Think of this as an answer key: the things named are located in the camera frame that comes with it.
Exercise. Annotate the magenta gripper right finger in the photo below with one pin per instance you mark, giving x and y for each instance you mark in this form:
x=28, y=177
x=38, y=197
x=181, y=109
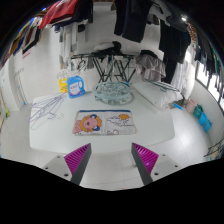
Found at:
x=145, y=160

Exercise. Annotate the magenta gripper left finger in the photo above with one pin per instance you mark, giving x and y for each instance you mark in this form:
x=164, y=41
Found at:
x=77, y=162

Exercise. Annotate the cartoon lion printed towel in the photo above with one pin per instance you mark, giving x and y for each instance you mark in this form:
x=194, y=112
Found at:
x=104, y=122

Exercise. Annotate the white bedding pile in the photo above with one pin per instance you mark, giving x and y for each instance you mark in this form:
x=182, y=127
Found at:
x=159, y=97

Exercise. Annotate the pink bucket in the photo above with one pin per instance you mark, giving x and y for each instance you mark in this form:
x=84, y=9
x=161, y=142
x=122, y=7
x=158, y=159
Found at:
x=190, y=107

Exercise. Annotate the blue basket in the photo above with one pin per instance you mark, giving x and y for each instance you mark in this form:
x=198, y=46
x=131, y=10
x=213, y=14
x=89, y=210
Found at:
x=205, y=122

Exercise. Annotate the blue detergent bottle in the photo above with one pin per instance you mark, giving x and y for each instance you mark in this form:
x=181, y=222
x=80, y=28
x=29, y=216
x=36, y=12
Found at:
x=75, y=86

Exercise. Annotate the round clip drying hanger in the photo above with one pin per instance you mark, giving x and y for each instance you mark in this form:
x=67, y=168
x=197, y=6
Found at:
x=112, y=93

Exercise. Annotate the yellow package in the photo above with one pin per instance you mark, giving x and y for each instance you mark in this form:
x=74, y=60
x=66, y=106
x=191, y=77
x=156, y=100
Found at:
x=63, y=85

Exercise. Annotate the grey garment on rack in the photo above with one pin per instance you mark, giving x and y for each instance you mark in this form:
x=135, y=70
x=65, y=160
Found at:
x=149, y=66

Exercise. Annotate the black folding drying rack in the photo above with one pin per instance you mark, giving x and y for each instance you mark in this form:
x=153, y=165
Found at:
x=110, y=66

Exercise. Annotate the black hanging garment right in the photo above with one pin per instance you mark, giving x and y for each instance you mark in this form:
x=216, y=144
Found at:
x=173, y=43

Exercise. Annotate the dark hanging garment centre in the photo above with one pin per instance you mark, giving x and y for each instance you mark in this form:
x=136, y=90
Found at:
x=131, y=18

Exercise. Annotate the red hanging garment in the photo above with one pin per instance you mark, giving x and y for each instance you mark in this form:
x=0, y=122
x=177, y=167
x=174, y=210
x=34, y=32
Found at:
x=59, y=11

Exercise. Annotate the pile of wire hangers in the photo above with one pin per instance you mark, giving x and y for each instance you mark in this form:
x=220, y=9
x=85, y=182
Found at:
x=46, y=109

